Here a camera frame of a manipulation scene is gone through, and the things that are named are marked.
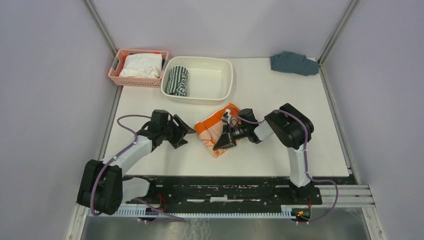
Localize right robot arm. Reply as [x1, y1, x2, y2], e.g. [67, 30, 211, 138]
[213, 103, 314, 204]

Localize blue-grey folded cloth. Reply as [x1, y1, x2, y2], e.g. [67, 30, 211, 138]
[269, 51, 319, 76]

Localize green white striped towel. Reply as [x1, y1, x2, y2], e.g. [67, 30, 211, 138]
[165, 65, 189, 97]

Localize orange and cream cloth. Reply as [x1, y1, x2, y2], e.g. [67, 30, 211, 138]
[194, 103, 240, 158]

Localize aluminium frame post right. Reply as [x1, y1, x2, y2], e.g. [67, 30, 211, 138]
[317, 0, 362, 88]

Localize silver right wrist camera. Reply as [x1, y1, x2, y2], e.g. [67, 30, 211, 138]
[221, 112, 231, 122]

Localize white plastic tub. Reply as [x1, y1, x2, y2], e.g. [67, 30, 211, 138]
[160, 56, 234, 105]

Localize aluminium frame post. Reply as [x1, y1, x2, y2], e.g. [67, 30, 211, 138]
[317, 0, 362, 88]
[82, 0, 118, 56]

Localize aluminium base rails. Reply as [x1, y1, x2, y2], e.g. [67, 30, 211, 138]
[75, 184, 376, 209]

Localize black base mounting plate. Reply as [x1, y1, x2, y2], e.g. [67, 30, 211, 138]
[122, 174, 358, 215]

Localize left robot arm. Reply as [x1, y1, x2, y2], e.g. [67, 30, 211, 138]
[76, 109, 196, 217]

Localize pink plastic basket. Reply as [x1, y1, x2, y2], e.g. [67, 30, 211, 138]
[108, 48, 170, 88]

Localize aluminium frame post left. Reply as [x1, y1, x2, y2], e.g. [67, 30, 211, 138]
[82, 0, 118, 56]

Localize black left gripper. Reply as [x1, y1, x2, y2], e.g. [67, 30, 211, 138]
[160, 114, 196, 149]

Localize white cloth in basket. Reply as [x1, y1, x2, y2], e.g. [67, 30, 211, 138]
[119, 53, 163, 79]

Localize white slotted cable duct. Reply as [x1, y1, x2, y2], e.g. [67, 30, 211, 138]
[111, 205, 296, 220]

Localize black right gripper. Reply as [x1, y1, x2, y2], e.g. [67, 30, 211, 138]
[214, 123, 249, 151]

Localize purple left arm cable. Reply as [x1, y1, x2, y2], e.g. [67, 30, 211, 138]
[90, 114, 186, 224]

